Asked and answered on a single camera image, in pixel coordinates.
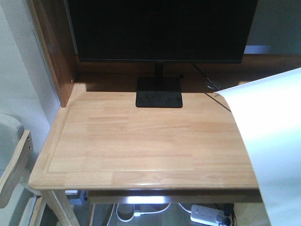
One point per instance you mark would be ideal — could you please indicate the white paper sheet stack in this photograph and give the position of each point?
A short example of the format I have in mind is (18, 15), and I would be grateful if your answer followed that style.
(268, 115)

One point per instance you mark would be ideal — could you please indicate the wooden armchair with grey cushion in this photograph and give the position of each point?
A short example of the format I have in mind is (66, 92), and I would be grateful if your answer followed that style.
(15, 149)

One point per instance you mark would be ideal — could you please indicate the white power strip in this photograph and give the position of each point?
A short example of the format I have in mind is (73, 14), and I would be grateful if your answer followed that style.
(210, 216)

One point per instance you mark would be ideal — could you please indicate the wooden desk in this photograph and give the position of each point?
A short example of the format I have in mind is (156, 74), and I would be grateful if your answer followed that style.
(101, 142)

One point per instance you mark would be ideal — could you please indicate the black monitor stand base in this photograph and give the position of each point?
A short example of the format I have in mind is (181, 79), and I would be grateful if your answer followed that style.
(159, 91)

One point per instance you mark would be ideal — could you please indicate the black computer monitor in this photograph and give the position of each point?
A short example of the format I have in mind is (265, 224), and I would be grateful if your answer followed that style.
(162, 30)

